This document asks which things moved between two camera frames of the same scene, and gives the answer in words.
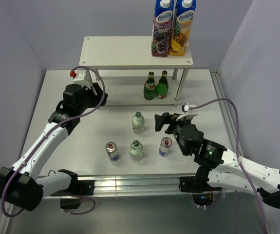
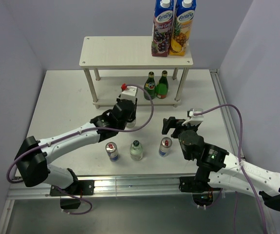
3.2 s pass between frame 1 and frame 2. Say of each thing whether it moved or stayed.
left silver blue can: stayed
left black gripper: moved
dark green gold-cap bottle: stayed
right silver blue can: stayed
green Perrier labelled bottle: stayed
